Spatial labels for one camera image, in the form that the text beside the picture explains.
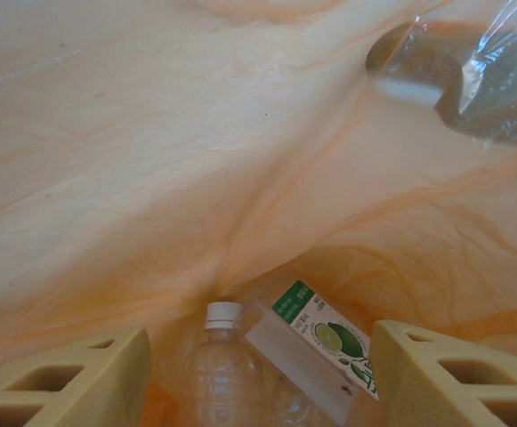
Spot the orange plastic bin liner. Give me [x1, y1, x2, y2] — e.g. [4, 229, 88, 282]
[0, 0, 517, 427]

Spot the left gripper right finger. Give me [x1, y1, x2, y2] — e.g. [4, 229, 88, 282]
[368, 318, 517, 427]

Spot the lime label white cap bottle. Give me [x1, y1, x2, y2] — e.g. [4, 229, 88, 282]
[244, 278, 382, 427]

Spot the small clear plastic bottle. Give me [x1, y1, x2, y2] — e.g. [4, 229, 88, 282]
[182, 301, 277, 427]

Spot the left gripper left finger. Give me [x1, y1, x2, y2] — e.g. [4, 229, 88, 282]
[0, 326, 153, 427]

